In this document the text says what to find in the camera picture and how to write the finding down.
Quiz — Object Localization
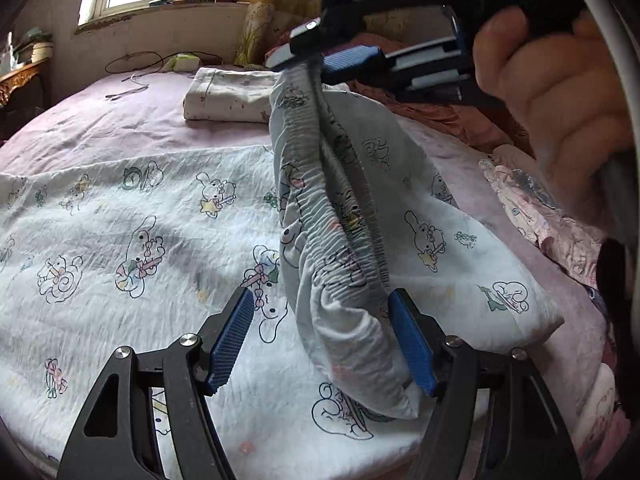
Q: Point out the patterned beige curtain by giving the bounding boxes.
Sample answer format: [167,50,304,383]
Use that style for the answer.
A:
[234,0,331,66]

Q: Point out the person's right hand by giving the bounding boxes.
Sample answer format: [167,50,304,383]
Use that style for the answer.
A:
[472,7,633,241]

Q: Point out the folded white printed cloth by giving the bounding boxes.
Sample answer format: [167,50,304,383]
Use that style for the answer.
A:
[182,66,281,123]

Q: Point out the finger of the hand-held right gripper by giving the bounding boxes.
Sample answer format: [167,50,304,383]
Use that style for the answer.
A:
[265,9,382,72]
[322,40,470,107]

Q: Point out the white cartoon print pants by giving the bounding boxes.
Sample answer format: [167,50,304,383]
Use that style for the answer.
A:
[0,67,566,478]

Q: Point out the black looped cable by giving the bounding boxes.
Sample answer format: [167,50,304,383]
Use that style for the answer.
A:
[105,50,226,75]

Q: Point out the stack of books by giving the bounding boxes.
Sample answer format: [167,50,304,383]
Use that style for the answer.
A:
[12,32,55,63]

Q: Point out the thin grey cable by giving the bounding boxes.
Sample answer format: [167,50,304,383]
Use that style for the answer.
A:
[106,72,151,101]

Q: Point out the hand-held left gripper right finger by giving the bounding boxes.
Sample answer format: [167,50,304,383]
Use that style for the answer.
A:
[387,289,583,480]

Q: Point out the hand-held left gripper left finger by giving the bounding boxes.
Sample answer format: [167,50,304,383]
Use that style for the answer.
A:
[57,287,256,480]

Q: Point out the pink floral pillow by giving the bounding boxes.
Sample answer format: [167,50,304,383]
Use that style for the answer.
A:
[479,144,631,461]

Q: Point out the pink quilt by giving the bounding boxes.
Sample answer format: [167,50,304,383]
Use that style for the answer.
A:
[265,30,531,153]

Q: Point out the carved wooden desk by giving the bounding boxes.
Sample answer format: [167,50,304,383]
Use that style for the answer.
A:
[0,57,51,111]

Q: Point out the bed with pink sheet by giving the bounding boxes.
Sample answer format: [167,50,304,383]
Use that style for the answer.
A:
[0,62,631,480]

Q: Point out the green and white box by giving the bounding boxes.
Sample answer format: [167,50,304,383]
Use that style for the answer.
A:
[167,52,201,72]

